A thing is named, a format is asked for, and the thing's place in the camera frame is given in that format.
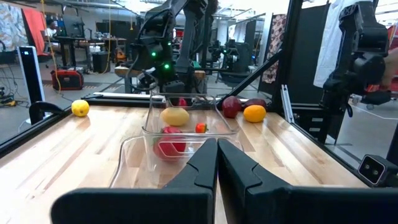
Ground red black equipment case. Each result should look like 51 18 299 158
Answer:
51 69 85 91

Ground red tomato green top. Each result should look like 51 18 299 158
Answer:
152 126 187 162

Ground white patterned fabric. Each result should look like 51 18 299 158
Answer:
0 2 24 52

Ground orange fabric panel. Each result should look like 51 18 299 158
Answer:
21 7 48 57

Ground red storage rack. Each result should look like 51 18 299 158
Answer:
386 24 398 50

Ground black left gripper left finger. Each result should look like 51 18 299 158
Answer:
50 138 218 224

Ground white tower device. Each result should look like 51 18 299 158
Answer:
17 45 47 105

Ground black depth camera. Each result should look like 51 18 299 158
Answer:
357 154 398 188

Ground black curved bracket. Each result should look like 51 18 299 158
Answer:
29 101 65 126

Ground yellow hanging cable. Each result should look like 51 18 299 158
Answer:
39 0 62 93
102 0 112 75

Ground white hanging cloth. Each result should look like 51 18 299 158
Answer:
313 0 348 88

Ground clear plastic bin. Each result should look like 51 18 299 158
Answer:
109 134 243 190
142 92 239 136

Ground dark red plastic fruit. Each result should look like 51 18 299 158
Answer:
221 95 243 119
243 98 267 110

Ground orange oval fruit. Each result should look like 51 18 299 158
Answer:
243 105 267 123

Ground black desk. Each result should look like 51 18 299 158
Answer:
57 36 94 70

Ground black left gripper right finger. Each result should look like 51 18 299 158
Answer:
218 138 398 224

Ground black trash bin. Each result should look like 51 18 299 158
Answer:
92 51 109 74

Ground silver aluminium bar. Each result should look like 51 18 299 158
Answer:
280 84 295 124

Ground wooden workbench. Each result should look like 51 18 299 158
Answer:
114 65 206 94

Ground person's hand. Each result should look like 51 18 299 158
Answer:
381 48 398 90

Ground black partition panel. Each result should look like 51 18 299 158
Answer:
289 2 331 105

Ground brown patterned cloth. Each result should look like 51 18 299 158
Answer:
262 14 287 84

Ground yellow lemon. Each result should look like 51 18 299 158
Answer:
71 99 90 118

